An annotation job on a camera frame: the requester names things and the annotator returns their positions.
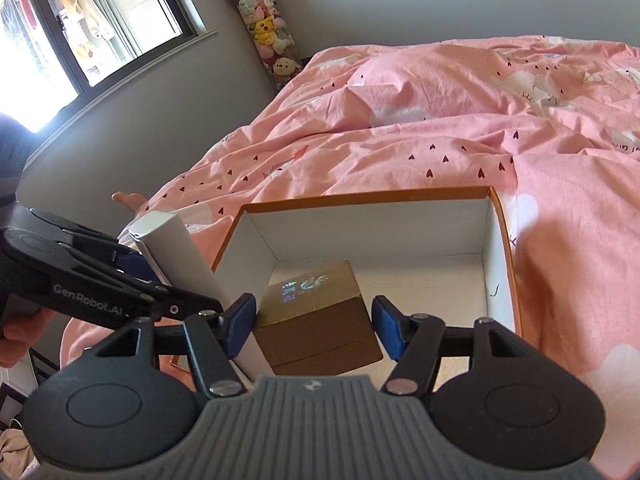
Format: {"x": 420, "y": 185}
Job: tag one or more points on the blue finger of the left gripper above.
{"x": 134, "y": 264}

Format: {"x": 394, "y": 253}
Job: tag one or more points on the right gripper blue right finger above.
{"x": 394, "y": 329}

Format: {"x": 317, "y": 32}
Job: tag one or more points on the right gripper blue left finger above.
{"x": 236, "y": 324}

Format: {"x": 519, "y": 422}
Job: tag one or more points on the long white box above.
{"x": 167, "y": 242}

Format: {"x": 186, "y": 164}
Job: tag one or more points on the small gold box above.
{"x": 316, "y": 324}

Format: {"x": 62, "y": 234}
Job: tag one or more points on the person's left hand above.
{"x": 20, "y": 333}

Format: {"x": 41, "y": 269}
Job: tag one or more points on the person's foot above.
{"x": 132, "y": 201}

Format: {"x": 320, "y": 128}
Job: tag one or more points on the orange cardboard box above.
{"x": 440, "y": 251}

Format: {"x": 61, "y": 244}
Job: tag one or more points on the window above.
{"x": 58, "y": 56}

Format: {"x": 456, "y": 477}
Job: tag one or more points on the pink duvet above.
{"x": 551, "y": 123}

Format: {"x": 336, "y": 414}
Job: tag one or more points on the clear tube of plushies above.
{"x": 272, "y": 39}

